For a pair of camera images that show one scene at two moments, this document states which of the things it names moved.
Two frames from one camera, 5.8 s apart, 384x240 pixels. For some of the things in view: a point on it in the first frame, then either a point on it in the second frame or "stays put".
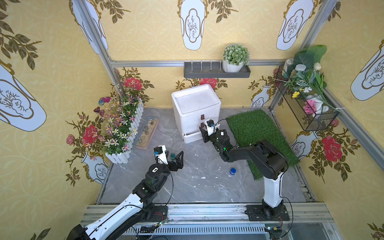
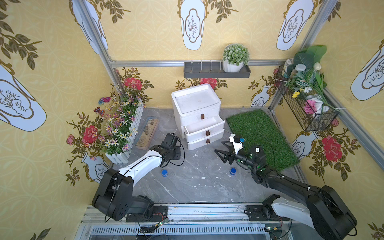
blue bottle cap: [233, 171] stays put
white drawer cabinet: [192, 107] stays put
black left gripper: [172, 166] → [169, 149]
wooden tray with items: [146, 132] stays put
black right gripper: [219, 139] → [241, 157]
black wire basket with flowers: [300, 80] stays put
